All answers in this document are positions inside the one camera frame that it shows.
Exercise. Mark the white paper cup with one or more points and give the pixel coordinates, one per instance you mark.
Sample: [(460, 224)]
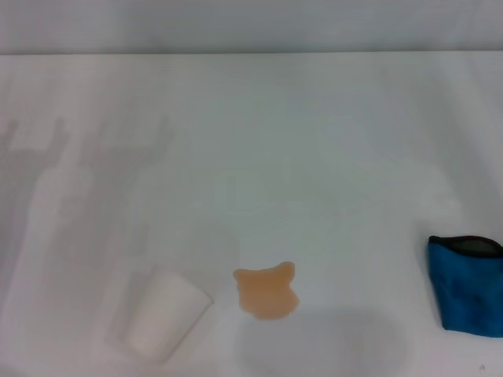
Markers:
[(165, 314)]

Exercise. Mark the blue rag with black edge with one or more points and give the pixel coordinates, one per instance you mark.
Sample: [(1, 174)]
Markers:
[(467, 290)]

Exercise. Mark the brown water stain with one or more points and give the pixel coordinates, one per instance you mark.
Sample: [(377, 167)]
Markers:
[(267, 292)]

